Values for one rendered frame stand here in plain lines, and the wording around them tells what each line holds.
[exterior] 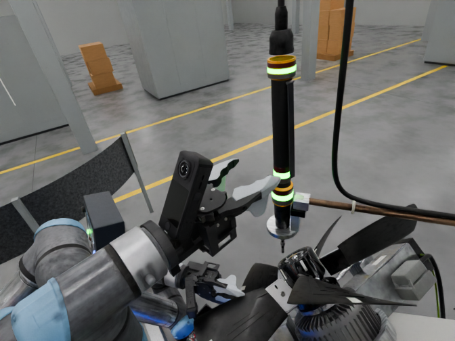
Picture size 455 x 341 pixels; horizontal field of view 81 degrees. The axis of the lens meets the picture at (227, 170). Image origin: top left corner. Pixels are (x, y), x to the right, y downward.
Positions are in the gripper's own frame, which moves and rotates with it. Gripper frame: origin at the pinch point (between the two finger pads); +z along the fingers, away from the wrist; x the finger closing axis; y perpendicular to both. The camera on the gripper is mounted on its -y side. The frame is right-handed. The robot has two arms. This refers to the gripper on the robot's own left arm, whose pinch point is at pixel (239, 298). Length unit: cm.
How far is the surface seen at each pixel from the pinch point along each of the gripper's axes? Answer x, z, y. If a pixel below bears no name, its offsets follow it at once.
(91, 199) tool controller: -9, -73, 20
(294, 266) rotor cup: -8.3, 14.0, 8.3
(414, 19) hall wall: -52, 303, 1335
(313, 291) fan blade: -22.5, 19.6, -10.0
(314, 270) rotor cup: -7.1, 19.5, 9.3
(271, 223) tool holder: -28.9, 9.3, 0.4
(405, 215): -37, 34, -1
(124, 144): 18, -157, 134
